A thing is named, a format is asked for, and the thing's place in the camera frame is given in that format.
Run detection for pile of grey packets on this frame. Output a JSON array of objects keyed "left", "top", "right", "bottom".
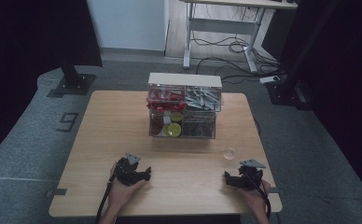
[{"left": 186, "top": 87, "right": 222, "bottom": 112}]

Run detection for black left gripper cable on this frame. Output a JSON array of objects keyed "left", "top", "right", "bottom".
[{"left": 94, "top": 166, "right": 119, "bottom": 224}]

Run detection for pile of red packets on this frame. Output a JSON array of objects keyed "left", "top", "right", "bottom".
[{"left": 146, "top": 88, "right": 187, "bottom": 113}]

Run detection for person's left hand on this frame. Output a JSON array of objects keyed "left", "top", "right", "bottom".
[{"left": 106, "top": 161, "right": 148, "bottom": 213}]

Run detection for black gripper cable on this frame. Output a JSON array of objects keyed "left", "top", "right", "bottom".
[
  {"left": 245, "top": 172, "right": 272, "bottom": 220},
  {"left": 94, "top": 166, "right": 119, "bottom": 224}
]

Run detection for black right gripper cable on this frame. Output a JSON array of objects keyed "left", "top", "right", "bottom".
[{"left": 245, "top": 172, "right": 272, "bottom": 220}]

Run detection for clear drawer organizer white top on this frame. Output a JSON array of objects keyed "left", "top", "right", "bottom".
[{"left": 146, "top": 72, "right": 224, "bottom": 140}]

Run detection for black stand with base plate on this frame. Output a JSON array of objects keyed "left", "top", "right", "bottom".
[{"left": 52, "top": 59, "right": 97, "bottom": 96}]

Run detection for white power strip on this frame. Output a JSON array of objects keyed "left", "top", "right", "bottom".
[{"left": 258, "top": 75, "right": 281, "bottom": 85}]

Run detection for black metal frame stand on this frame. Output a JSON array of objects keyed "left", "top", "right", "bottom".
[{"left": 264, "top": 0, "right": 341, "bottom": 111}]

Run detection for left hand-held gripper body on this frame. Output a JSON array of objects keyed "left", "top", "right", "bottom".
[{"left": 115, "top": 152, "right": 143, "bottom": 187}]

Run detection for black floor cables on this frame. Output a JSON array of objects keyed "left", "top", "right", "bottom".
[{"left": 190, "top": 29, "right": 287, "bottom": 85}]

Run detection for dark red capsule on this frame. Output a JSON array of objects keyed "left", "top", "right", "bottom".
[{"left": 150, "top": 115, "right": 164, "bottom": 134}]

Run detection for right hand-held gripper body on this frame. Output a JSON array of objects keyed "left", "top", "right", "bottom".
[{"left": 238, "top": 159, "right": 267, "bottom": 190}]

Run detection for white panel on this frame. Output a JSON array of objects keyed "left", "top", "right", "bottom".
[{"left": 86, "top": 0, "right": 170, "bottom": 52}]

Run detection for pile of brown packets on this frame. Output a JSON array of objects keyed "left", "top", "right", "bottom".
[{"left": 182, "top": 116, "right": 216, "bottom": 138}]

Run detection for person's right hand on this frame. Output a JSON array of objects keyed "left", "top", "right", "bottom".
[{"left": 236, "top": 179, "right": 272, "bottom": 216}]

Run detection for black curtain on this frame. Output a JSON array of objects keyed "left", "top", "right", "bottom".
[{"left": 0, "top": 0, "right": 104, "bottom": 164}]

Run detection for white metal-legged desk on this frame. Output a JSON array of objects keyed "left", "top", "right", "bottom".
[{"left": 178, "top": 0, "right": 299, "bottom": 74}]

